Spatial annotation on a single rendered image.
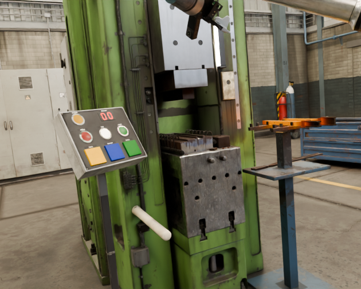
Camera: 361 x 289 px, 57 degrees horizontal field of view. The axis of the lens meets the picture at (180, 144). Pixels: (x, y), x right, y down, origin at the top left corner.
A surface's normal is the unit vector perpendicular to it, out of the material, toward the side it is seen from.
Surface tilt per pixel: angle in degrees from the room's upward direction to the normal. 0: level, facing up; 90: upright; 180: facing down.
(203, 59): 90
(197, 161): 90
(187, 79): 90
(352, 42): 90
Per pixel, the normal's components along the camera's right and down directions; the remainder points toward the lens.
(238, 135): 0.42, 0.07
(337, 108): -0.88, 0.16
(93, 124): 0.61, -0.49
